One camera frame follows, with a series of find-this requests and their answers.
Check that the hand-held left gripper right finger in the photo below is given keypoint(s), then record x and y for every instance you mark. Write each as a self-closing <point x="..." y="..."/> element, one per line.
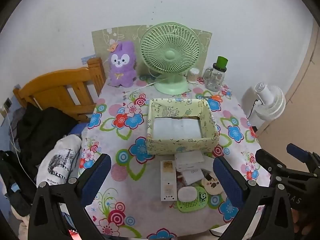
<point x="228" y="180"/>

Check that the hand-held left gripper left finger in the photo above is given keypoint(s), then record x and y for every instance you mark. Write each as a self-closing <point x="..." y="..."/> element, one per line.
<point x="96" y="177"/>

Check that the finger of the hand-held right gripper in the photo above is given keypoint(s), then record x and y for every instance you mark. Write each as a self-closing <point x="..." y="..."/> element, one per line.
<point x="270" y="160"/>
<point x="297" y="153"/>

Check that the round bear print tin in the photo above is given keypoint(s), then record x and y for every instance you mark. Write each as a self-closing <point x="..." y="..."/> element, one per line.
<point x="212" y="185"/>

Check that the small white printed box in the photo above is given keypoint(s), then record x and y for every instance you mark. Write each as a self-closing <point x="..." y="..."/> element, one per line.
<point x="191" y="176"/>

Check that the green perforated case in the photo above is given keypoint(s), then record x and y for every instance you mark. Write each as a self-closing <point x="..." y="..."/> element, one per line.
<point x="197" y="201"/>

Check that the white oval case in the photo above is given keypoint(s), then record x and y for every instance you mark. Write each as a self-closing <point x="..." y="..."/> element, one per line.
<point x="187" y="193"/>

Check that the yellow patterned storage box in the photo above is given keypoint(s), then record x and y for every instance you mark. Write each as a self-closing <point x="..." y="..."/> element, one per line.
<point x="180" y="145"/>

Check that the long white box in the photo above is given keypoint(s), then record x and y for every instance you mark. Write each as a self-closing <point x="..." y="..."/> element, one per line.
<point x="167" y="180"/>

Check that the blue bed sheet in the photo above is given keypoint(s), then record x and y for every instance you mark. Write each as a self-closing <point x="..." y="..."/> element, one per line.
<point x="75" y="130"/>

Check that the white clip fan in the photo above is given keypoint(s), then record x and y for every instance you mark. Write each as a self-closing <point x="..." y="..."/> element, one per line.
<point x="271" y="102"/>

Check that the beige wooden door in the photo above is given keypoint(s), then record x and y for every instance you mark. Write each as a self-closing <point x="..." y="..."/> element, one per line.
<point x="307" y="92"/>

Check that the black clothing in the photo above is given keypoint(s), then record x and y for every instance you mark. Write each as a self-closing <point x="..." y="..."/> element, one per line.
<point x="42" y="130"/>

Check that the black backpack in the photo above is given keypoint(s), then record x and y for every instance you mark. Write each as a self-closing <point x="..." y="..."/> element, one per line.
<point x="12" y="180"/>

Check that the pale pink cloth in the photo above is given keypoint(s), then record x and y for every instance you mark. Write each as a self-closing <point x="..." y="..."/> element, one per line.
<point x="22" y="230"/>

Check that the wooden bed headboard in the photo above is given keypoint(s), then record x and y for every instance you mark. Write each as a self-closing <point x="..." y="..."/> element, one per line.
<point x="62" y="87"/>

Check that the glass mug jar green lid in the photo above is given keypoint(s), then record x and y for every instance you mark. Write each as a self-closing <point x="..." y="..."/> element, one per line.
<point x="216" y="77"/>

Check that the clear cotton swab container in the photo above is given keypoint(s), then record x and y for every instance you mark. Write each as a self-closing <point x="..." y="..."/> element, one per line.
<point x="192" y="76"/>

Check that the purple plush toy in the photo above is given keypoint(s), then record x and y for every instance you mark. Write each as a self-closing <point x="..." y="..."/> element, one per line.
<point x="121" y="65"/>

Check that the green desk fan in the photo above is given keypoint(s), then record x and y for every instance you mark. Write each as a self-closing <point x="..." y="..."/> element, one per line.
<point x="170" y="55"/>

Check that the wall outlet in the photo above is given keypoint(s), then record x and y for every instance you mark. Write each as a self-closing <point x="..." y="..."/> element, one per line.
<point x="7" y="103"/>

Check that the blue wall card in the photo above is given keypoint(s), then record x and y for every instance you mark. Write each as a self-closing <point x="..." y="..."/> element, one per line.
<point x="87" y="58"/>

